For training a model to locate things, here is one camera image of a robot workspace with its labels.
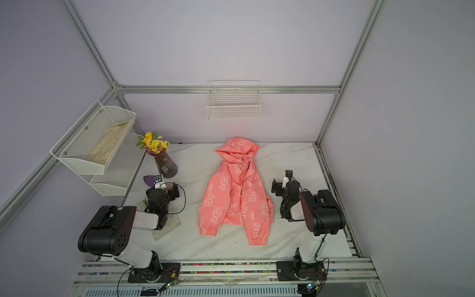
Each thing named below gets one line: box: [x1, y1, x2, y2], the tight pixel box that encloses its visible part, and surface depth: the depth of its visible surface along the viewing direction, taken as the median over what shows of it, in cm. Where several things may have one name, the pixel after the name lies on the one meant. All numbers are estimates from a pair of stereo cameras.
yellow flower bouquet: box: [136, 130, 171, 155], surface depth 90 cm
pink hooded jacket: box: [198, 136, 274, 246], surface depth 92 cm
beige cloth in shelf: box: [87, 118, 133, 166], surface depth 81 cm
